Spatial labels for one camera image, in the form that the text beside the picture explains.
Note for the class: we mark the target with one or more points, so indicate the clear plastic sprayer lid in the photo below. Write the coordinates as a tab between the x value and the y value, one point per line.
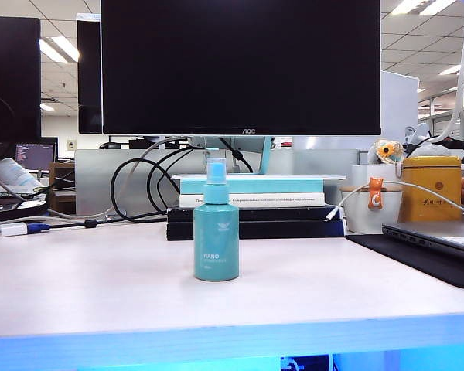
216	160

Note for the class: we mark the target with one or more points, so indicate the teal spray bottle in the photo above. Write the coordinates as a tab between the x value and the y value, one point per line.
216	239

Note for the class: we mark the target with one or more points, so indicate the white jar with wooden lid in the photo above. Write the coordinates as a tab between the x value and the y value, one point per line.
355	216

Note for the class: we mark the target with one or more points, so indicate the white cover book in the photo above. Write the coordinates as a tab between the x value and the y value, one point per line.
255	200

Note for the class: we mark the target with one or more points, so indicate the teal cover book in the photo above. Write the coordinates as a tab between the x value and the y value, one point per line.
274	186

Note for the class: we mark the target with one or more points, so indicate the large black AOC monitor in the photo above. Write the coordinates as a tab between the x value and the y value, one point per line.
239	65

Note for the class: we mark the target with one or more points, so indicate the white square box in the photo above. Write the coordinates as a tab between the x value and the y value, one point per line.
361	175

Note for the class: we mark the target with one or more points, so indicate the plush toy with sunflower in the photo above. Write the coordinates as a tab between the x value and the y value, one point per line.
388	150

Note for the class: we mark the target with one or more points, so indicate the wooden desk organiser box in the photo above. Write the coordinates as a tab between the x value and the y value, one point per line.
62	189

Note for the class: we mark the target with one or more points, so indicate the white partition board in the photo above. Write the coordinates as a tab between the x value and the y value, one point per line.
400	108

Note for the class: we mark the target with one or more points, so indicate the black desk mat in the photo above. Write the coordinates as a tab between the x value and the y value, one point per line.
410	259

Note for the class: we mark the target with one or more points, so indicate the dark blue printed object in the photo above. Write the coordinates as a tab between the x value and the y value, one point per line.
305	365

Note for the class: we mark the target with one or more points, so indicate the small white figure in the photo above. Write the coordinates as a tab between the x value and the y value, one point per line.
419	133

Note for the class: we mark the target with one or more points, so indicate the small lit code screen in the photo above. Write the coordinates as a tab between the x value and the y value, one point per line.
35	156

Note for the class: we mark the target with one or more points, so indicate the yellow tin box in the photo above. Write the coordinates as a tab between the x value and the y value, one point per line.
433	201

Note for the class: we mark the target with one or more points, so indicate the grey laptop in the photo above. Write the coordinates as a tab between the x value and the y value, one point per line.
441	232

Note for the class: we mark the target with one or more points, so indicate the white cosmetic tube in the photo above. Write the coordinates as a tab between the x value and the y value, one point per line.
15	174

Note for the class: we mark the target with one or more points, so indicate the ceiling light panel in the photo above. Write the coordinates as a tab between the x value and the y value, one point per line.
60	48

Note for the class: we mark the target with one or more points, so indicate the black side monitor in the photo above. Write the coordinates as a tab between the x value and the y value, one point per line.
11	77

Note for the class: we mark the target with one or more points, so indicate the white wall switch plate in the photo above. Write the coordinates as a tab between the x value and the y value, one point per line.
72	145

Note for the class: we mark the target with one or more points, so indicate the black monitor with white frame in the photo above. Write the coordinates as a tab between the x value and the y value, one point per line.
89	77

